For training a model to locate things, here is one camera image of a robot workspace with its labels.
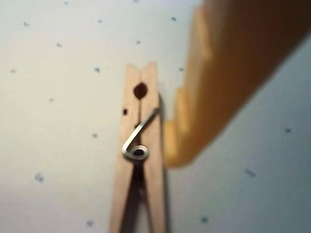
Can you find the wooden clothespin with metal spring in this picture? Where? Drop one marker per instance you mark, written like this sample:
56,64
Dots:
155,174

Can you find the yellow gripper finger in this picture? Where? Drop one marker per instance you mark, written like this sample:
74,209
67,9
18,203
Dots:
230,60

